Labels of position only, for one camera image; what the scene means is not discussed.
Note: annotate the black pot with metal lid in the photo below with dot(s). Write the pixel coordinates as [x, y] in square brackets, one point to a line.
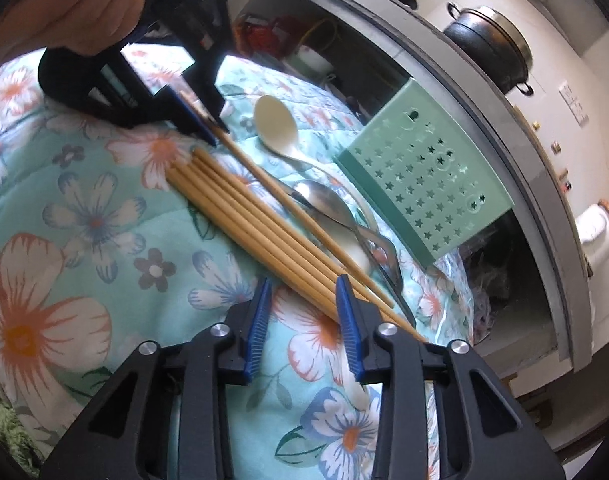
[489, 42]

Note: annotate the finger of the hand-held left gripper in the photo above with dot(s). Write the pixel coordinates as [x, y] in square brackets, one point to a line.
[187, 112]
[209, 85]

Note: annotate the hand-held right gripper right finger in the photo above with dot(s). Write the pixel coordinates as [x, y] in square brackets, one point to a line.
[347, 332]

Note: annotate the white wall socket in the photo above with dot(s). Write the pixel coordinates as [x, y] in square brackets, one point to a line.
[574, 102]

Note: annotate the stack of bowls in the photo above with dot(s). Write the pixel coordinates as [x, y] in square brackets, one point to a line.
[312, 60]

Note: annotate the red packaging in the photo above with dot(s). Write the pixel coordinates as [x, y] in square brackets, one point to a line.
[264, 35]

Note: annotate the metal spoon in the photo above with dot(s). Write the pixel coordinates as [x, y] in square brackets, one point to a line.
[387, 260]
[319, 200]

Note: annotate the green plastic utensil holder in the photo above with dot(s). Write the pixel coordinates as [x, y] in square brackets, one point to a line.
[424, 175]

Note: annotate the floral blanket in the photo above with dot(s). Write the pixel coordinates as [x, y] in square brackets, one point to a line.
[84, 240]

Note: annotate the white air fryer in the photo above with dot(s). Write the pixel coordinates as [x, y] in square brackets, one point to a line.
[592, 230]

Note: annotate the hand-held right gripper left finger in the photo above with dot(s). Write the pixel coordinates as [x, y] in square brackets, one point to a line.
[257, 332]

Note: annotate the purple plastic bag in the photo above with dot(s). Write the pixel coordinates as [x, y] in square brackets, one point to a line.
[484, 300]

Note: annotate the bundle of wooden chopsticks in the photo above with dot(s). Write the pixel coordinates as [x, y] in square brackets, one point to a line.
[234, 200]

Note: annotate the grey concrete counter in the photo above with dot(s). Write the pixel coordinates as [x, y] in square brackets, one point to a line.
[522, 145]

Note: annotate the white plastic spoon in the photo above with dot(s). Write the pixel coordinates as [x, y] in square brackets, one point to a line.
[277, 122]

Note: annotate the wooden chopstick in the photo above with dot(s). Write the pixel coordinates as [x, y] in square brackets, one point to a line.
[284, 196]

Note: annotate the person's left hand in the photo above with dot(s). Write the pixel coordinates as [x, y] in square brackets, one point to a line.
[84, 5]

